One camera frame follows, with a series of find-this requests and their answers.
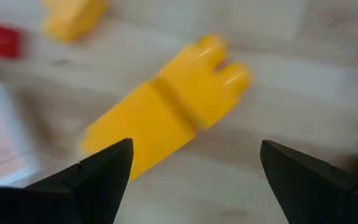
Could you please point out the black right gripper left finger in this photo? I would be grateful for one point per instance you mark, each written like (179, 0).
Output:
(89, 193)

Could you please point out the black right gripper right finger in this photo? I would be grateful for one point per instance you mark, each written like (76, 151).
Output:
(315, 196)

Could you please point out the large yellow toy block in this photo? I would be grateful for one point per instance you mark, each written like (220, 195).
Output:
(166, 112)

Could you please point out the small yellow toy block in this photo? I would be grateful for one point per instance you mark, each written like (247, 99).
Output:
(73, 15)

